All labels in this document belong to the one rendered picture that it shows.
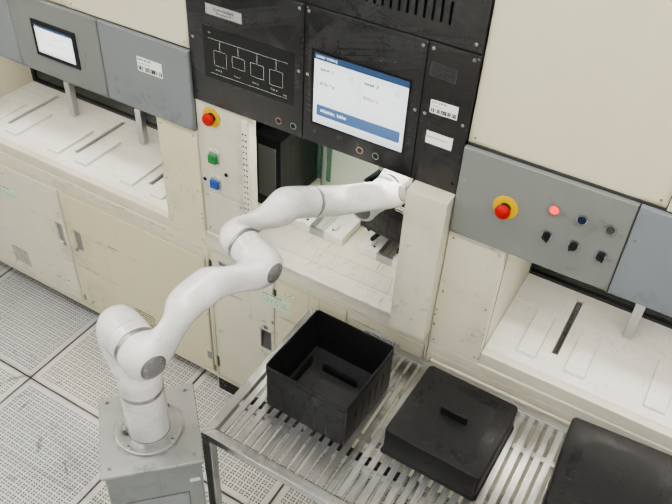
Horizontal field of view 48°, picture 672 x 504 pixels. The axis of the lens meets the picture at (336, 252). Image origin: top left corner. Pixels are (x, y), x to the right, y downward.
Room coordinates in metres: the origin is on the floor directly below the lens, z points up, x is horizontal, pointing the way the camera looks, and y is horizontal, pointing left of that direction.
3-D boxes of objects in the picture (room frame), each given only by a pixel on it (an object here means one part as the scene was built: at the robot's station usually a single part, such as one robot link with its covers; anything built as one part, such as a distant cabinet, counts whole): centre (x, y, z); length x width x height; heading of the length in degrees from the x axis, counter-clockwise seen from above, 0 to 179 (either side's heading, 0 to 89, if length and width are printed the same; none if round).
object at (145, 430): (1.28, 0.50, 0.85); 0.19 x 0.19 x 0.18
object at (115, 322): (1.30, 0.53, 1.07); 0.19 x 0.12 x 0.24; 42
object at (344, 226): (2.15, 0.03, 0.89); 0.22 x 0.21 x 0.04; 152
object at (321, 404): (1.44, 0.00, 0.85); 0.28 x 0.28 x 0.17; 60
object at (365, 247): (2.02, -0.21, 0.89); 0.22 x 0.21 x 0.04; 152
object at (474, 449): (1.31, -0.36, 0.83); 0.29 x 0.29 x 0.13; 60
